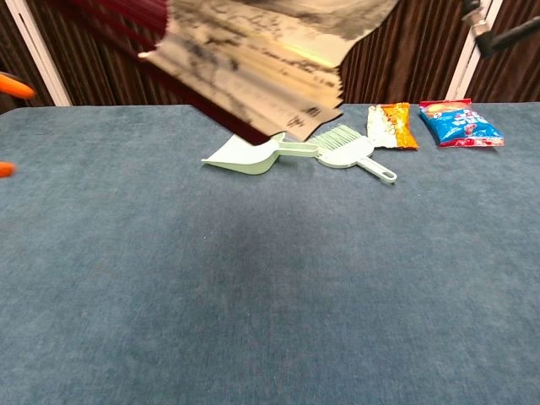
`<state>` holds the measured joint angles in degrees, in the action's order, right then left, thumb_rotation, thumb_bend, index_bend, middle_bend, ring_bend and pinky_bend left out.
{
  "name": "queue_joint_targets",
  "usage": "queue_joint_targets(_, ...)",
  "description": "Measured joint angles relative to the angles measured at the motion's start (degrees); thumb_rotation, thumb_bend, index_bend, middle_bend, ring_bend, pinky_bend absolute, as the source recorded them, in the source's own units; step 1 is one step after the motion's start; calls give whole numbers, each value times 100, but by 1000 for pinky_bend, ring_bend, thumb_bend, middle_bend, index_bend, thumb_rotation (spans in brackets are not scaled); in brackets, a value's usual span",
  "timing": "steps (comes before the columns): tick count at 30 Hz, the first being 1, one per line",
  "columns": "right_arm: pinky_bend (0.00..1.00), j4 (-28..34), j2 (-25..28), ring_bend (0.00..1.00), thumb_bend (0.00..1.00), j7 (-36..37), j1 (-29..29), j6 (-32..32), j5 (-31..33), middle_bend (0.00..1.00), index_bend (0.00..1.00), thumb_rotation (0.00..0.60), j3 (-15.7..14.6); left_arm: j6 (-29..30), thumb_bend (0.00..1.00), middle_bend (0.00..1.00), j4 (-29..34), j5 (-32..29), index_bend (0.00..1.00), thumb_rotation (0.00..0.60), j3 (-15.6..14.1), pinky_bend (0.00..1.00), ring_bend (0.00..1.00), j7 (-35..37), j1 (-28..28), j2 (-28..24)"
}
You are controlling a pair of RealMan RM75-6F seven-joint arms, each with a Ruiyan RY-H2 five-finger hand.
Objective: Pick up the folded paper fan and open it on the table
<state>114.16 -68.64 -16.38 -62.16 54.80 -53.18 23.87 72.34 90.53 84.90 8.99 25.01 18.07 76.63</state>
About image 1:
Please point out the pale green hand brush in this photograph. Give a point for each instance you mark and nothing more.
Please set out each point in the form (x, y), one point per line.
(350, 154)

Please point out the dark brown pleated curtain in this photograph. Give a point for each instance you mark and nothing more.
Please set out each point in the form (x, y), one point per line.
(514, 80)
(401, 63)
(10, 42)
(97, 76)

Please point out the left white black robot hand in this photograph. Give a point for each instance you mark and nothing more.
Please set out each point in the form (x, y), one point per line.
(14, 87)

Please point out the orange white snack bag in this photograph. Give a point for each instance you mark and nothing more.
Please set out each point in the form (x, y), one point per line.
(398, 126)

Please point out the white screen frame post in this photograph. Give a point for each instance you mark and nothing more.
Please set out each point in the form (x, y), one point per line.
(40, 55)
(464, 78)

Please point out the pale green plastic dustpan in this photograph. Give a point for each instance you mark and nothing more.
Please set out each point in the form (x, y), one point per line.
(244, 158)

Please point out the blue felt table cover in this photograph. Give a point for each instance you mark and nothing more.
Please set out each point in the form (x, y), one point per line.
(253, 295)

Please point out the blue red snack bag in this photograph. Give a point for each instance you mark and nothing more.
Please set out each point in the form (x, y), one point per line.
(460, 124)

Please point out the red ribbed paper folding fan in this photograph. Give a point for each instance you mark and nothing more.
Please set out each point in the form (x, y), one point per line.
(253, 76)

